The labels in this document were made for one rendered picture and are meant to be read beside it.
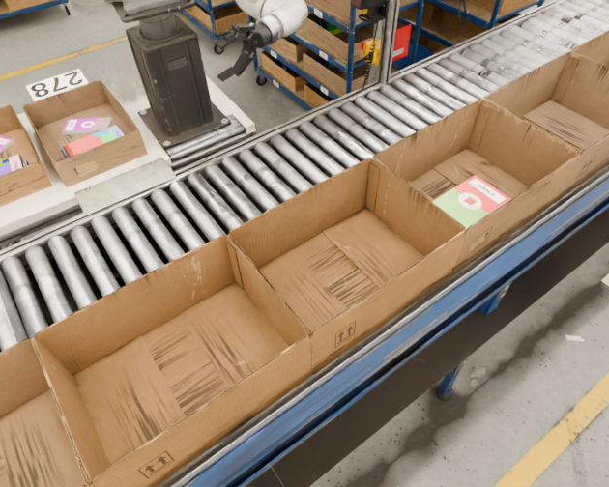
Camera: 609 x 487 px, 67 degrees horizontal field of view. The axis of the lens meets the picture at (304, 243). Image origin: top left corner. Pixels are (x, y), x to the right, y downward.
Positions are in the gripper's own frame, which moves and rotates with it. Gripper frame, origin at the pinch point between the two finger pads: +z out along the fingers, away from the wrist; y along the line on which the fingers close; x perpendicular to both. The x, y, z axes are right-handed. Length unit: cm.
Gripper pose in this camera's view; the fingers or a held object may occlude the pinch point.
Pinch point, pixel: (220, 61)
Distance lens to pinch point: 167.6
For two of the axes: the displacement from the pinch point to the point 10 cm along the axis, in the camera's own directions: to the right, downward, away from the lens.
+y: -1.0, 4.5, 8.9
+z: -6.5, 6.4, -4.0
